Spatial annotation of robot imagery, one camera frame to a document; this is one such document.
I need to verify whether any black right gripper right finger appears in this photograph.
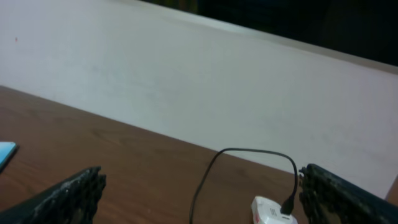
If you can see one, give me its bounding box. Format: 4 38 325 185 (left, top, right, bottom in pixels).
299 164 397 224

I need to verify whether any white USB charger plug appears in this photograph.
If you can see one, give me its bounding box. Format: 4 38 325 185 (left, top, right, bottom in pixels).
251 196 298 224

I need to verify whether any black USB charging cable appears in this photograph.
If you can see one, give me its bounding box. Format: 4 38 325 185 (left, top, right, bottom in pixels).
188 147 299 224

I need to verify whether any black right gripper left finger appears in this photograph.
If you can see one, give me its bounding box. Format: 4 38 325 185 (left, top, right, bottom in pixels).
1 166 106 224

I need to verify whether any Galaxy S25 smartphone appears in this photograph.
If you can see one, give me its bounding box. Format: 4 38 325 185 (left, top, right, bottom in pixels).
0 142 19 171

